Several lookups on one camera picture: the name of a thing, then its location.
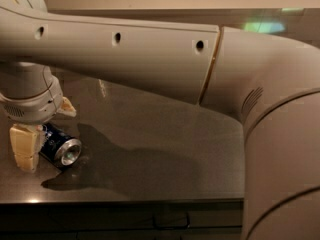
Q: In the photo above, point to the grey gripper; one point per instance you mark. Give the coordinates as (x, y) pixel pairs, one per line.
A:
(31, 109)

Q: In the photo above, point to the blue pepsi can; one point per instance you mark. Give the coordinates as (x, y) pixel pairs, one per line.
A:
(60, 148)

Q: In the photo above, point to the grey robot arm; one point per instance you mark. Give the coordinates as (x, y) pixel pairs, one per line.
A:
(271, 85)

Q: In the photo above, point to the black drawer handle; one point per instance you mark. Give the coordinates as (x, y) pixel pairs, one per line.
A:
(171, 221)

